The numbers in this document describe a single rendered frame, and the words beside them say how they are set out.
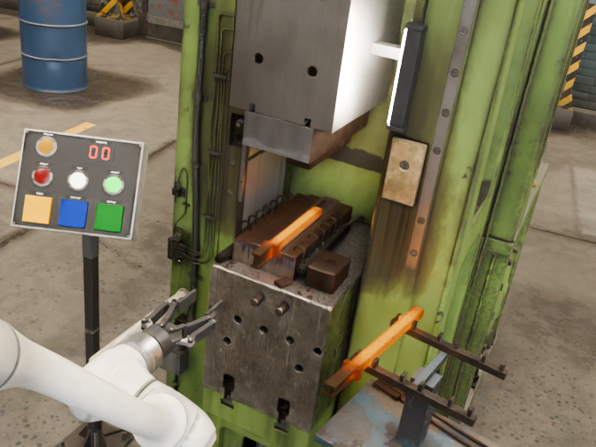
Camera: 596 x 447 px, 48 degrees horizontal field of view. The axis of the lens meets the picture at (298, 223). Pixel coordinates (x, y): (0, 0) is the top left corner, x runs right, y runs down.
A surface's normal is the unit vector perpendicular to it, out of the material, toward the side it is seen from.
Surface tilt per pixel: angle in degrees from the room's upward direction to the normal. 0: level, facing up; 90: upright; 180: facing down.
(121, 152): 60
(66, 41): 90
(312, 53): 90
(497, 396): 0
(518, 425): 0
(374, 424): 0
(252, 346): 90
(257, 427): 90
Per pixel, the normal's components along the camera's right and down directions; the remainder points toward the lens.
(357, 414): 0.12, -0.89
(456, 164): -0.44, 0.36
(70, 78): 0.69, 0.40
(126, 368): 0.42, -0.75
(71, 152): 0.04, -0.06
